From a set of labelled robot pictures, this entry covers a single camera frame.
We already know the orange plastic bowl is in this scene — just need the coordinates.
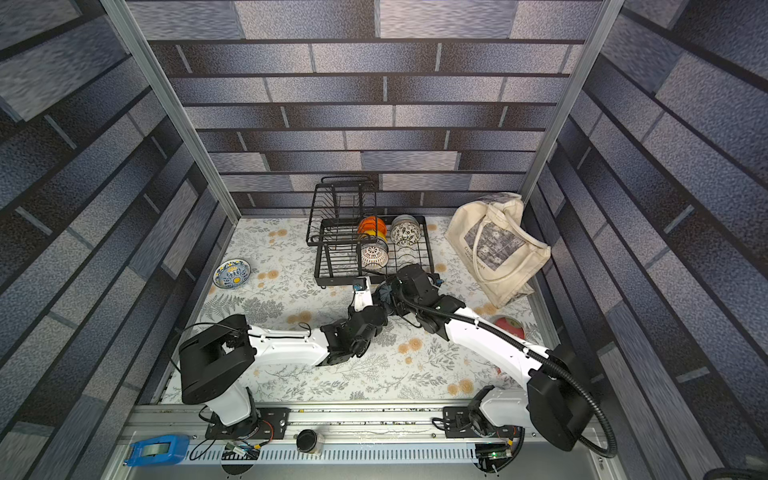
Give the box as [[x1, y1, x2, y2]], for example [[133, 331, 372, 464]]
[[357, 216, 387, 237]]

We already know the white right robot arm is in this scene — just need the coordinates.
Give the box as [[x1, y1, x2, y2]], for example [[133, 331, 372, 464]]
[[374, 264, 618, 458]]

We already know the black round knob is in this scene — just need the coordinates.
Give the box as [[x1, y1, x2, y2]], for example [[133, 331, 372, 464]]
[[296, 429, 321, 455]]

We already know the beige canvas tote bag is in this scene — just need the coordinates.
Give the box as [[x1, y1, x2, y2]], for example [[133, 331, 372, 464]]
[[445, 192, 551, 308]]

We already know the red gold round tin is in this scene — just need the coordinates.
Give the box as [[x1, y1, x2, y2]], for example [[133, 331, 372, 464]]
[[493, 317, 525, 340]]

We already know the floral patterned table mat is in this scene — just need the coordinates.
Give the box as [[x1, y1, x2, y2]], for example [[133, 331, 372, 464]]
[[196, 217, 553, 402]]

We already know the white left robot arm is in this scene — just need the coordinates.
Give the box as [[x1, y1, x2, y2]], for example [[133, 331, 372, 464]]
[[179, 305, 388, 426]]

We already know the white lattice pattern bowl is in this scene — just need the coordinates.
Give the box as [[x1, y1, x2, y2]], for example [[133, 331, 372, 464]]
[[360, 242, 389, 270]]

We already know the black wire dish rack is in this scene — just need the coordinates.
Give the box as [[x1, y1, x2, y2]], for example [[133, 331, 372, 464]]
[[306, 175, 435, 288]]

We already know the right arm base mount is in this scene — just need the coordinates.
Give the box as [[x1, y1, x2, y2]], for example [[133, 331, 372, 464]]
[[432, 406, 525, 440]]

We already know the white slotted cable duct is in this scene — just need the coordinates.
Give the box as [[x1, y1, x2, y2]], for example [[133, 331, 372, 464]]
[[179, 443, 477, 466]]

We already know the blue tape dispenser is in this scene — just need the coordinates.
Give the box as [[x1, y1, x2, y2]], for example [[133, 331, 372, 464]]
[[123, 435, 190, 467]]

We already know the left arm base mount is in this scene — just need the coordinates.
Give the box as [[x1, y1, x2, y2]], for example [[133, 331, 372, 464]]
[[202, 408, 290, 441]]

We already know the dark grey-blue ceramic bowl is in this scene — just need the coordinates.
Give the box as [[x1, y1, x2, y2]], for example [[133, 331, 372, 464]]
[[372, 282, 394, 310]]

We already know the black speckled ceramic bowl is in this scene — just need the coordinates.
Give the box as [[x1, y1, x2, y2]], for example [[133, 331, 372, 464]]
[[389, 214, 422, 246]]

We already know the green circuit board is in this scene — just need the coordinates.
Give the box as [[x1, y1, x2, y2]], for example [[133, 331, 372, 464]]
[[475, 444, 511, 461]]

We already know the blue yellow patterned bowl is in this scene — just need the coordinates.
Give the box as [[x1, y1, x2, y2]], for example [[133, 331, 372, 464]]
[[213, 259, 251, 290]]

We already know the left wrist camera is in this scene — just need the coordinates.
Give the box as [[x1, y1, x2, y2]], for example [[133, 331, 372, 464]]
[[351, 276, 374, 312]]

